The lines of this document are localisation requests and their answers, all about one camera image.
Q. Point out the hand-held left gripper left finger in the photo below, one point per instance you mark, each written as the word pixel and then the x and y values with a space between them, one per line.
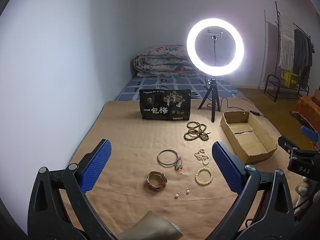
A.
pixel 96 166

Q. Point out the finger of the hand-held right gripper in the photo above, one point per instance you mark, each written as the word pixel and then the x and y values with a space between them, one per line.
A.
pixel 310 132
pixel 287 143

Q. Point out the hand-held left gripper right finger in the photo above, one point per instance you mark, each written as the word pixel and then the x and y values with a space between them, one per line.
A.
pixel 226 166

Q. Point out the cardboard box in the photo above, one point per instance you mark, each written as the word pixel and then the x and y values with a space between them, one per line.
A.
pixel 260 135

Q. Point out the metal bangle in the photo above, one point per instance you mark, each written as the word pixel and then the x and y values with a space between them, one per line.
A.
pixel 158 158

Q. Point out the person's right hand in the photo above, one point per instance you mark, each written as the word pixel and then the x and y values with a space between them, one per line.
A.
pixel 303 188

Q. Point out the black inline remote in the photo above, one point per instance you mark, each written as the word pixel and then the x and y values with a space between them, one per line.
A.
pixel 255 112

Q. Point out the yellow box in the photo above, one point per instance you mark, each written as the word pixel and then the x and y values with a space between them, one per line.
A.
pixel 291 78

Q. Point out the black clothes rack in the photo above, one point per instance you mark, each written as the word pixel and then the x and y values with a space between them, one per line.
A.
pixel 270 80

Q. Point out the black tripod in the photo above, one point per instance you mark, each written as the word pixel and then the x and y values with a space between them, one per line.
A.
pixel 213 97

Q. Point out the dark hanging garments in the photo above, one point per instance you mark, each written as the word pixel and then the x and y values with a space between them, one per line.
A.
pixel 302 55

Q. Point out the black snack bag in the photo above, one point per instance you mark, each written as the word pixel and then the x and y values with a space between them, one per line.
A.
pixel 165 105

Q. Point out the white knitted scarf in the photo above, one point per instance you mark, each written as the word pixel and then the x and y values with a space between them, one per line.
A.
pixel 286 42

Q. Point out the blue checked bedsheet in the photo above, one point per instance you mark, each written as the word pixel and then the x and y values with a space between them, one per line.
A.
pixel 155 82

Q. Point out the folded floral quilt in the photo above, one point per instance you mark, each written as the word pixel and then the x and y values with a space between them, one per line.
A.
pixel 160 60

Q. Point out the phone holder on pole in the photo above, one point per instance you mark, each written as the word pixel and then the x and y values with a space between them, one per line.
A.
pixel 214 33

